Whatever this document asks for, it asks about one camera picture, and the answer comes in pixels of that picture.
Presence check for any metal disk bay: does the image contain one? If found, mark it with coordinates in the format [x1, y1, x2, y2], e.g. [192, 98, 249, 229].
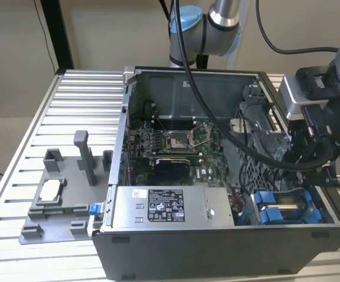
[221, 101, 325, 227]

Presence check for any thin metal locking lever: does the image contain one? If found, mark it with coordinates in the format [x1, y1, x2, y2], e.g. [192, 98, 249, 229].
[154, 115, 167, 132]

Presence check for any dark grey PC case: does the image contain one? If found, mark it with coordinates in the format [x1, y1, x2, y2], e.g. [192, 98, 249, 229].
[90, 66, 340, 282]

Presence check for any thick black cable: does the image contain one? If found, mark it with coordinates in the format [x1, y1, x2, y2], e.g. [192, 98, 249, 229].
[255, 0, 340, 56]
[171, 0, 334, 173]

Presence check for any silver power supply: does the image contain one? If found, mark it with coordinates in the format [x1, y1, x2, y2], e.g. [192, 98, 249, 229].
[110, 185, 235, 229]

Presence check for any grey parts rack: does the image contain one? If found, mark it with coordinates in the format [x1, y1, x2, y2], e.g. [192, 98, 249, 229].
[18, 129, 115, 245]

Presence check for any black data wire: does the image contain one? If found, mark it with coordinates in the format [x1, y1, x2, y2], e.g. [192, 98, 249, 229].
[237, 104, 266, 189]

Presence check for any green motherboard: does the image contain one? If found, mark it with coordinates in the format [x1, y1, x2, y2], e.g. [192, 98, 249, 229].
[125, 116, 232, 189]

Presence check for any blue case release tab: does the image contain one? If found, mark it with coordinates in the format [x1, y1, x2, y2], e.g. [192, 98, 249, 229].
[89, 203, 103, 217]

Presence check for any black frame post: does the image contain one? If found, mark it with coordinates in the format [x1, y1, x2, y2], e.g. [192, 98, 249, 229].
[39, 0, 76, 74]

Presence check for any CPU socket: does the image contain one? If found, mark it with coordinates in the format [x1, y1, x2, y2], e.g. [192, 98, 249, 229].
[163, 130, 196, 153]

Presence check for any metal socket cover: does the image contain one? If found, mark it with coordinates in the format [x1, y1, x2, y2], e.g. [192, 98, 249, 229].
[191, 122, 215, 146]

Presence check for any hard disk with blue carrier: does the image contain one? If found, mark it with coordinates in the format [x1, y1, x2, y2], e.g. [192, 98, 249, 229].
[253, 189, 305, 212]

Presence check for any red and black wire bundle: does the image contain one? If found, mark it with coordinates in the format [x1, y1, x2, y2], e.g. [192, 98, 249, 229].
[229, 192, 247, 217]

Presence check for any black graphics card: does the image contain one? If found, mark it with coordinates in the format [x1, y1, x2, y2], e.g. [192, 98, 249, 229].
[131, 155, 203, 180]

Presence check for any silver CPU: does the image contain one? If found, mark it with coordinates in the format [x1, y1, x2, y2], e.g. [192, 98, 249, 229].
[39, 179, 62, 202]

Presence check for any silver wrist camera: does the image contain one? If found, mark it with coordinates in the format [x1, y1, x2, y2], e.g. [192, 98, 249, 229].
[277, 75, 329, 121]

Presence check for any blue disk carrier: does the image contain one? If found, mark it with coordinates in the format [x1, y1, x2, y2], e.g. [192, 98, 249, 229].
[259, 205, 285, 226]

